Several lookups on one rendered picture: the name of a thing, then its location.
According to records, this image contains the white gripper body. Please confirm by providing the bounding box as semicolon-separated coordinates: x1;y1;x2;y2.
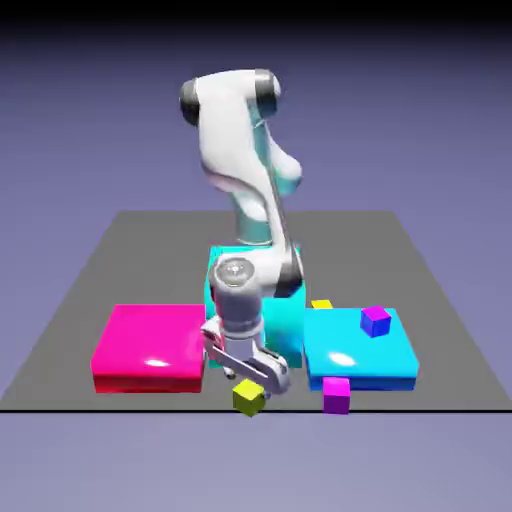
200;315;292;397

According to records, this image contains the small purple cube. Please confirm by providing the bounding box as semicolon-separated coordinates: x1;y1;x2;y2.
360;305;393;339

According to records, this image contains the small magenta cube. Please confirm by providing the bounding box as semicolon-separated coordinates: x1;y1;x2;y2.
322;376;352;416

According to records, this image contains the large cyan box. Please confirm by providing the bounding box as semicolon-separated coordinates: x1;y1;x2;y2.
203;244;308;370

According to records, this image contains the large blue box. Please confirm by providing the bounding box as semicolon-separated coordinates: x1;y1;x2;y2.
302;306;420;392

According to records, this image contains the large pink box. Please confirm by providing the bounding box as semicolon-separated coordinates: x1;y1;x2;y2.
90;303;208;395

